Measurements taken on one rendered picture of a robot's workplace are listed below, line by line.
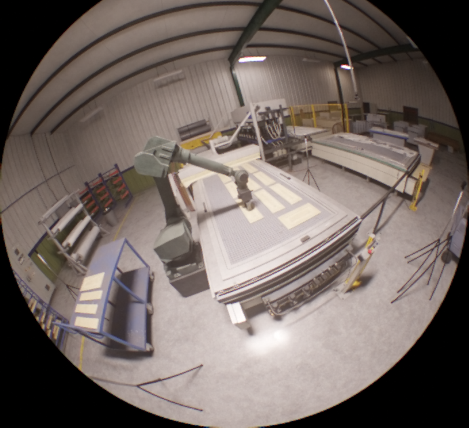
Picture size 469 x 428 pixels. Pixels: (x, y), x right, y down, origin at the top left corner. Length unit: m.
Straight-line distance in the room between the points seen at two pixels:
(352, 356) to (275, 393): 0.92
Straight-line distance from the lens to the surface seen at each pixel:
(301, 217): 1.97
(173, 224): 2.02
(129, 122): 8.67
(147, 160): 1.56
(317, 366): 2.21
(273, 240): 1.75
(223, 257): 1.73
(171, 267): 2.27
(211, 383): 2.35
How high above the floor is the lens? 2.16
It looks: 28 degrees down
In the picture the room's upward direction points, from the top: 16 degrees counter-clockwise
